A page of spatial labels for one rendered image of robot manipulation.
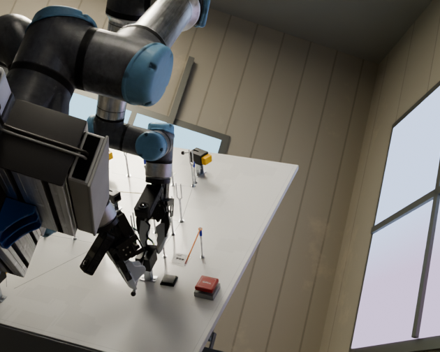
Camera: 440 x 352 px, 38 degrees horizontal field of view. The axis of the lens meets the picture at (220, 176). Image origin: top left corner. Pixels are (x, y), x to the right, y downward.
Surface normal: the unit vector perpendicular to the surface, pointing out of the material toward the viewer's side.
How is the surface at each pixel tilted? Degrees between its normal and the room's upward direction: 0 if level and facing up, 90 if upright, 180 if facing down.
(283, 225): 90
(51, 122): 90
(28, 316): 54
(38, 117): 90
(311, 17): 180
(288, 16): 180
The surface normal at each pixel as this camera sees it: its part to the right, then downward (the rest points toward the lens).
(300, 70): 0.16, -0.31
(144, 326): -0.04, -0.86
